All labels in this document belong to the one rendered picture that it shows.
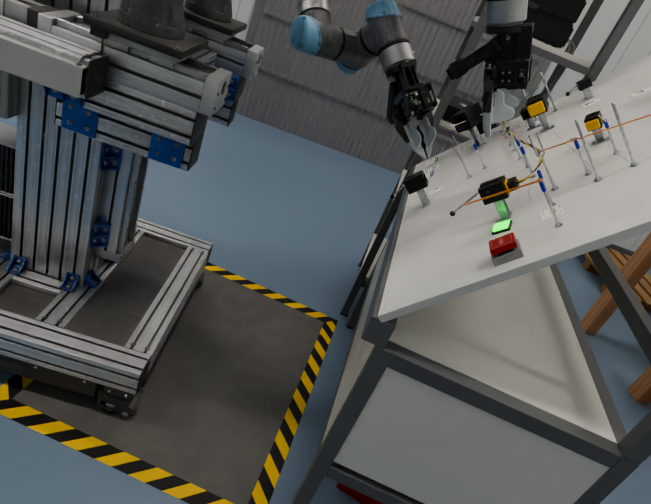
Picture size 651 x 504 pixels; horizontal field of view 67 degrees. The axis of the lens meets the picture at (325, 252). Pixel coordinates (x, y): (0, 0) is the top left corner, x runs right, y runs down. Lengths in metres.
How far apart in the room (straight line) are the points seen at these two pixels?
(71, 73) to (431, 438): 1.13
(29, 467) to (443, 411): 1.16
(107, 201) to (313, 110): 3.21
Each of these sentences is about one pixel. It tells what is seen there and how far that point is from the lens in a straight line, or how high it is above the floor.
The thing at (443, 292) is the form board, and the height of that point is 0.98.
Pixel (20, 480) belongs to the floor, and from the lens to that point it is 1.70.
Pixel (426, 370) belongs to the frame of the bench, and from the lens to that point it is 1.11.
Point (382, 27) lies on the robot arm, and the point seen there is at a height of 1.36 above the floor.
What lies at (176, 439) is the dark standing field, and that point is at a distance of 1.79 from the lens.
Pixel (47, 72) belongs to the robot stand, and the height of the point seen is 1.04.
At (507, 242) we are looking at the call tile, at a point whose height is 1.11.
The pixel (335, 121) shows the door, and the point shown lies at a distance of 4.75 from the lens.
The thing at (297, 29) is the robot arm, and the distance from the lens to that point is 1.21.
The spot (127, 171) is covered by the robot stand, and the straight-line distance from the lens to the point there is 1.70.
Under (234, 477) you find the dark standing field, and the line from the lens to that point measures 1.76.
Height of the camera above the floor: 1.43
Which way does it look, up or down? 28 degrees down
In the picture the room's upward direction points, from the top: 23 degrees clockwise
